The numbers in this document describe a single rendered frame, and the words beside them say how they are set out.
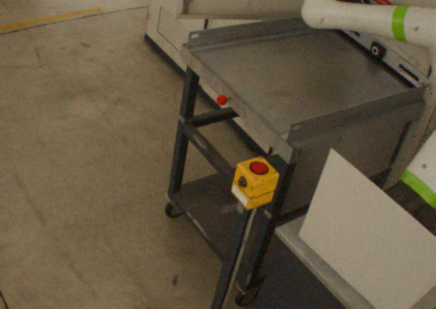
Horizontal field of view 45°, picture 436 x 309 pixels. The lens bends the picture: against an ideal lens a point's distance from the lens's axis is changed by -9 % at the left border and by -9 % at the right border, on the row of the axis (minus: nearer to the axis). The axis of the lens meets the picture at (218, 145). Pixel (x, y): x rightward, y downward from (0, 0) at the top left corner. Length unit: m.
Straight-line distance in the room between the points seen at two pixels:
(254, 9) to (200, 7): 0.23
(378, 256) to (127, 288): 1.19
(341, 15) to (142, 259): 1.26
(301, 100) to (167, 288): 0.92
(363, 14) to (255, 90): 0.44
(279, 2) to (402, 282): 1.39
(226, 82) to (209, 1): 0.50
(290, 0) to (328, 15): 0.60
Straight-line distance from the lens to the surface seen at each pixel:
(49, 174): 2.69
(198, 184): 2.44
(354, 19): 1.74
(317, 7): 1.81
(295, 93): 1.87
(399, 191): 1.39
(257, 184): 1.41
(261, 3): 2.32
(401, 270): 1.32
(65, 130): 2.94
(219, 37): 2.04
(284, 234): 1.51
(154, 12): 3.59
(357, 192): 1.31
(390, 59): 2.22
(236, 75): 1.88
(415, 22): 1.62
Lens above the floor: 1.81
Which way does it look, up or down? 38 degrees down
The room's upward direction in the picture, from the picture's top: 12 degrees clockwise
